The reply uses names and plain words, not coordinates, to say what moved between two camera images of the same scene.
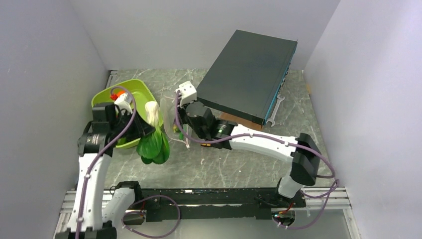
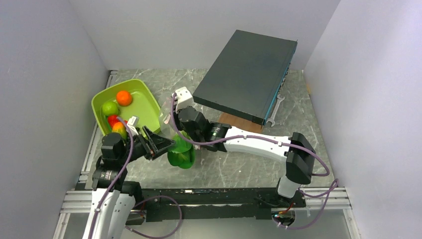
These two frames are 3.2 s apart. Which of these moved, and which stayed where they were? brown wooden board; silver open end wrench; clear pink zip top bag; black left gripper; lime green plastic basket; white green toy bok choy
Moved: black left gripper; white green toy bok choy
Stayed: silver open end wrench; clear pink zip top bag; brown wooden board; lime green plastic basket
